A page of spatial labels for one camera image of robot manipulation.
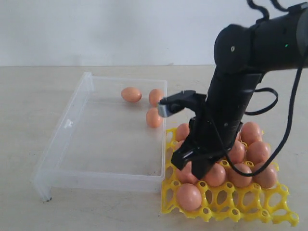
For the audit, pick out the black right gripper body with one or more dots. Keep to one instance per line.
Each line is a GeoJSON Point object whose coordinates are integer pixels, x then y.
{"type": "Point", "coordinates": [214, 135]}

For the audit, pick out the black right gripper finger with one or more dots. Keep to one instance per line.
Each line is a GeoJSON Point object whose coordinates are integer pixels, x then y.
{"type": "Point", "coordinates": [183, 155]}
{"type": "Point", "coordinates": [201, 165]}

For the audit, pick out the brown egg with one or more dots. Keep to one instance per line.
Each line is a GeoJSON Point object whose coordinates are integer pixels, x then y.
{"type": "Point", "coordinates": [251, 132]}
{"type": "Point", "coordinates": [237, 153]}
{"type": "Point", "coordinates": [182, 132]}
{"type": "Point", "coordinates": [216, 175]}
{"type": "Point", "coordinates": [185, 175]}
{"type": "Point", "coordinates": [267, 178]}
{"type": "Point", "coordinates": [189, 197]}
{"type": "Point", "coordinates": [178, 145]}
{"type": "Point", "coordinates": [238, 180]}
{"type": "Point", "coordinates": [131, 94]}
{"type": "Point", "coordinates": [258, 152]}
{"type": "Point", "coordinates": [155, 96]}

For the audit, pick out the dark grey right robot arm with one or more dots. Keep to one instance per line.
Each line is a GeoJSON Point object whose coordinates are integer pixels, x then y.
{"type": "Point", "coordinates": [243, 55]}

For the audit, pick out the brown egg back right corner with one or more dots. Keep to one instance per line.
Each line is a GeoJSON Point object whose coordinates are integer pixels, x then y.
{"type": "Point", "coordinates": [153, 119]}

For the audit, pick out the clear plastic box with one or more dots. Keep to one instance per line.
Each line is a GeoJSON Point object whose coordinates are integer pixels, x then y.
{"type": "Point", "coordinates": [103, 142]}

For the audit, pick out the brown egg back top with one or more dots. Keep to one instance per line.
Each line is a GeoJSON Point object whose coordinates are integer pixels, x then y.
{"type": "Point", "coordinates": [131, 94]}

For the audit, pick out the yellow plastic egg tray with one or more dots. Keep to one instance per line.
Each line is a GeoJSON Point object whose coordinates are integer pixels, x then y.
{"type": "Point", "coordinates": [227, 201]}

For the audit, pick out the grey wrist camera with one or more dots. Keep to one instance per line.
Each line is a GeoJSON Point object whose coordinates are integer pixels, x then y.
{"type": "Point", "coordinates": [175, 103]}

